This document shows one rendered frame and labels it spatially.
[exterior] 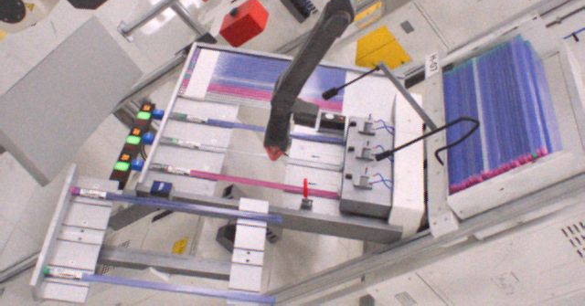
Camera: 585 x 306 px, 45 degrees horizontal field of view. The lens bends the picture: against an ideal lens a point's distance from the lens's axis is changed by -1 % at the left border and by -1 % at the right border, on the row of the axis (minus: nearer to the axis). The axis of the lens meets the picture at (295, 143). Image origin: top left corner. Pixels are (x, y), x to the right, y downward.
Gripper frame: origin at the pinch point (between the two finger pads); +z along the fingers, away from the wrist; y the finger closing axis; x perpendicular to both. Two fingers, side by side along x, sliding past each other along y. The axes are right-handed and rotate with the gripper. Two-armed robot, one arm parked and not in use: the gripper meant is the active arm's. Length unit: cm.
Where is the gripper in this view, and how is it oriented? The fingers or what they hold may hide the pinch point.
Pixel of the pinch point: (273, 156)
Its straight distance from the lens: 201.8
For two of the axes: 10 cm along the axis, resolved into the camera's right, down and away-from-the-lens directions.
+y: 1.1, -6.7, 7.3
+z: -1.4, 7.2, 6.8
